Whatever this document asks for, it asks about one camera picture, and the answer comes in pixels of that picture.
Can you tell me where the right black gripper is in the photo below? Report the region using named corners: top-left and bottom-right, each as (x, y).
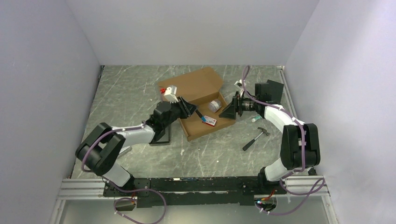
top-left (219, 91), bottom-right (259, 120)

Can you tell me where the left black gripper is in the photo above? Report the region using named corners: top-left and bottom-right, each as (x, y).
top-left (163, 96), bottom-right (199, 128)

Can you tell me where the black blue marker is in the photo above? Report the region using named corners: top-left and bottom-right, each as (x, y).
top-left (195, 110), bottom-right (206, 123)

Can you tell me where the small red white card box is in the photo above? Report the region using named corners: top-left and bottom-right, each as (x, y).
top-left (203, 116), bottom-right (217, 127)

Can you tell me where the brown cardboard box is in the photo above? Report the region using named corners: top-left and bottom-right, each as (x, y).
top-left (157, 67), bottom-right (236, 141)

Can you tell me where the white green glue stick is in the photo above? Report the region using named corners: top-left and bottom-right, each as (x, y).
top-left (251, 115), bottom-right (262, 122)

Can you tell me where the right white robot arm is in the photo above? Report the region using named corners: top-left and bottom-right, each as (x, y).
top-left (219, 80), bottom-right (320, 194)

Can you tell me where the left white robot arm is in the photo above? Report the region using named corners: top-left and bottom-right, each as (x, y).
top-left (75, 97), bottom-right (198, 196)

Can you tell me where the black square box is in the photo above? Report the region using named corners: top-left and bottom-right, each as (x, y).
top-left (267, 79), bottom-right (284, 105)

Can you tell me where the black rectangular block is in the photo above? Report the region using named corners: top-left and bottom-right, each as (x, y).
top-left (150, 126), bottom-right (171, 146)

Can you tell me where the silver metal tin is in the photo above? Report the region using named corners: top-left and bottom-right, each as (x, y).
top-left (119, 147), bottom-right (131, 155)

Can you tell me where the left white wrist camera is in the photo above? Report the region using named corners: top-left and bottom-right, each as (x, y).
top-left (160, 85), bottom-right (178, 103)

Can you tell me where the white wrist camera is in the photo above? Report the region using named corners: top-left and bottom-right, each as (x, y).
top-left (160, 85), bottom-right (178, 103)
top-left (234, 79), bottom-right (242, 89)

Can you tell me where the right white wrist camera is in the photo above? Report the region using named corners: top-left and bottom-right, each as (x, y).
top-left (234, 79), bottom-right (242, 89)

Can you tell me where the black handled claw hammer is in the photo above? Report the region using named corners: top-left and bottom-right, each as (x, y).
top-left (242, 127), bottom-right (270, 151)

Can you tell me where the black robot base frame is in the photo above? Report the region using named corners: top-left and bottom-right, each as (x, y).
top-left (103, 176), bottom-right (278, 208)

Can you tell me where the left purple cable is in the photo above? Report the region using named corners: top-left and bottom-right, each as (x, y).
top-left (80, 122), bottom-right (168, 224)

